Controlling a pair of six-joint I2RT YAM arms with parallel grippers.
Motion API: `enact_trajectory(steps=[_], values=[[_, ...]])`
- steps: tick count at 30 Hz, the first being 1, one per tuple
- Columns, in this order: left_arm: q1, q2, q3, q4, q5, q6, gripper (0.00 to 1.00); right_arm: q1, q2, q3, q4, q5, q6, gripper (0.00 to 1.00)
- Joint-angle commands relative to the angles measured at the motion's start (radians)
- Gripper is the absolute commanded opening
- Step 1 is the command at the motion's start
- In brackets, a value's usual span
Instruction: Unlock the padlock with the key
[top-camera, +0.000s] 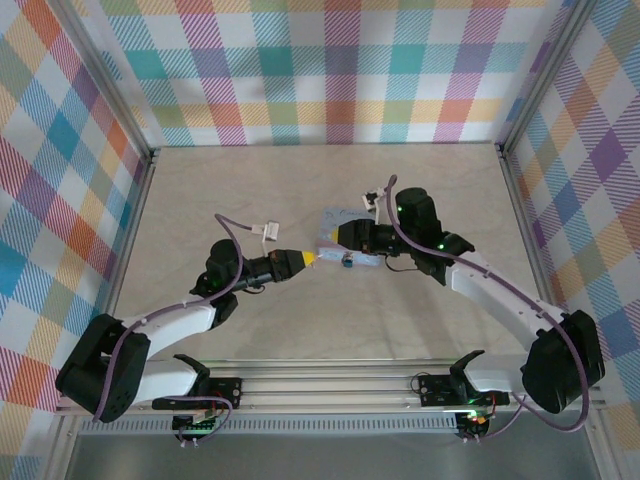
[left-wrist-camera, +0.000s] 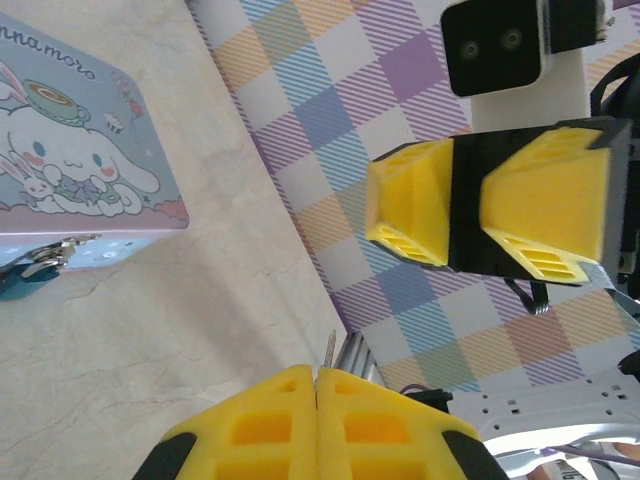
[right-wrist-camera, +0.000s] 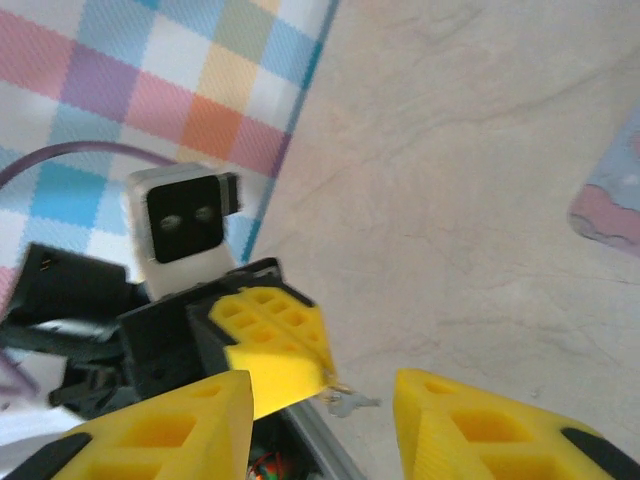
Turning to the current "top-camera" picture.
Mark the black mounting plate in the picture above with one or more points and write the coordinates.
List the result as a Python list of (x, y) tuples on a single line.
[(225, 392), (434, 391)]

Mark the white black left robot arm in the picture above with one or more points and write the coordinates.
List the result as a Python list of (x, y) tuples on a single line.
[(170, 325)]

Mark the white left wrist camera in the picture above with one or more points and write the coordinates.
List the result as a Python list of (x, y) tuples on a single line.
[(271, 230)]

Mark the aluminium frame post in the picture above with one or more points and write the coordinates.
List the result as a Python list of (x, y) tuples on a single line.
[(112, 85), (542, 75)]

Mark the aluminium frame rail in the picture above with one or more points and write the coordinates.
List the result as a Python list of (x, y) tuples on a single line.
[(537, 240), (127, 240)]

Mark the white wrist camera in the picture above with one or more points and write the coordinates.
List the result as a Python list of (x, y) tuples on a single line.
[(371, 199), (271, 230)]

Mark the grey metal sheet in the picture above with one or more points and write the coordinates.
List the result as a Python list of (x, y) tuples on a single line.
[(325, 457)]

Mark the wide aluminium extrusion rail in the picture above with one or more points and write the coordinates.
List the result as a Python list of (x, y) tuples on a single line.
[(325, 387)]

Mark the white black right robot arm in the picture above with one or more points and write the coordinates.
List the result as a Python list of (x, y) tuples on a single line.
[(500, 295)]

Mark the blue pink cartoon tin box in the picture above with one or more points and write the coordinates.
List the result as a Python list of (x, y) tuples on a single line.
[(335, 217)]

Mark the small controller circuit board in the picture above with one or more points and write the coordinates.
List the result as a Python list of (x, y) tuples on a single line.
[(475, 421), (197, 424)]

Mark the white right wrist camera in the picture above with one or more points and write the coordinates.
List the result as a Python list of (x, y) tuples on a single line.
[(371, 199)]

